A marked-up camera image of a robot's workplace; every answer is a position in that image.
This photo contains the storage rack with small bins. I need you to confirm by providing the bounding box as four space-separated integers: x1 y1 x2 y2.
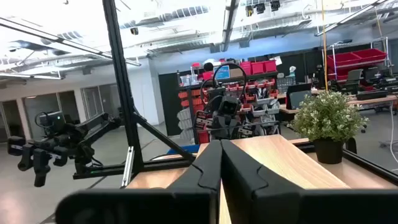
177 60 280 144

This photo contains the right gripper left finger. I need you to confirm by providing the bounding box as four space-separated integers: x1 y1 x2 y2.
55 139 223 224

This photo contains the wire shelf with red bins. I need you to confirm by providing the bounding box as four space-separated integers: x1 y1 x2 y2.
326 37 389 82

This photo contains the black aluminium table frame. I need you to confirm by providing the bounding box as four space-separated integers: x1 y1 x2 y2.
73 0 398 189

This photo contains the white hanging cable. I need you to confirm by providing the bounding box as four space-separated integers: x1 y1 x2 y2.
387 101 398 166

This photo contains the dark desk monitor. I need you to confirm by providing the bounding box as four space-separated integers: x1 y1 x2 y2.
285 83 313 110

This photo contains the person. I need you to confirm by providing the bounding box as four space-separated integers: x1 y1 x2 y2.
201 62 215 81

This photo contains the silver metal bracket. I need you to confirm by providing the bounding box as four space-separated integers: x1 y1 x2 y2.
120 145 136 188

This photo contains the black desk equipment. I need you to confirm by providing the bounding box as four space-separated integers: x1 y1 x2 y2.
356 90 389 101

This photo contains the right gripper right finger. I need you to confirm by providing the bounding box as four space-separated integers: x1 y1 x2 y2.
221 139 398 224

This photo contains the blue sign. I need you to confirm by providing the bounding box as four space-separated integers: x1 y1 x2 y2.
213 64 231 80

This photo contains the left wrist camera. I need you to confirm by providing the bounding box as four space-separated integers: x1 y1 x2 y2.
217 96 242 116

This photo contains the potted green plant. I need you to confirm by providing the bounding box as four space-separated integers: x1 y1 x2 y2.
288 90 369 165

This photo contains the long wooden desk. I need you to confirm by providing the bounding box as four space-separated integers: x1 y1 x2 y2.
279 94 398 115

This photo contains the yellow drop cable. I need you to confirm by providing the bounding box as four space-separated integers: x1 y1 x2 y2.
321 0 330 92

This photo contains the grey office chair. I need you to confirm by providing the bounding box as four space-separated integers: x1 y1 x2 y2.
340 68 364 95

